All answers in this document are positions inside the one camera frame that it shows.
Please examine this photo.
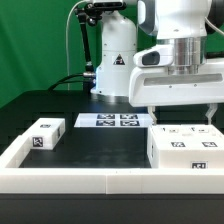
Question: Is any white marker base plate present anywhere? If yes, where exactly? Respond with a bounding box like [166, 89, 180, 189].
[74, 113, 153, 128]

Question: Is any white cable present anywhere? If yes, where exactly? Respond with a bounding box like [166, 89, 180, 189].
[65, 0, 88, 92]

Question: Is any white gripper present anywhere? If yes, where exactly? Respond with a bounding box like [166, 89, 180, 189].
[128, 44, 224, 126]

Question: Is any white cabinet top block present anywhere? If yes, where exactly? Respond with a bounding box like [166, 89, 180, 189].
[23, 118, 66, 150]

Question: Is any black cable bundle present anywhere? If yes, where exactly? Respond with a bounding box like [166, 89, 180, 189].
[48, 72, 97, 92]

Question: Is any white cabinet door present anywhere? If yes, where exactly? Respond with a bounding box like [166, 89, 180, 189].
[191, 125, 224, 150]
[150, 125, 193, 150]

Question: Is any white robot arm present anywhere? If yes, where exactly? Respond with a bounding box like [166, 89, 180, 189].
[91, 0, 224, 119]

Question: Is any white cabinet body box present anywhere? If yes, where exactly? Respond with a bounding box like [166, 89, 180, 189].
[147, 125, 224, 169]

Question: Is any white U-shaped fence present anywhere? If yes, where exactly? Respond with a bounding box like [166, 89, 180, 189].
[0, 135, 224, 194]

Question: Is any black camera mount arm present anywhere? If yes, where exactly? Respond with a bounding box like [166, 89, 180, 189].
[75, 3, 102, 74]

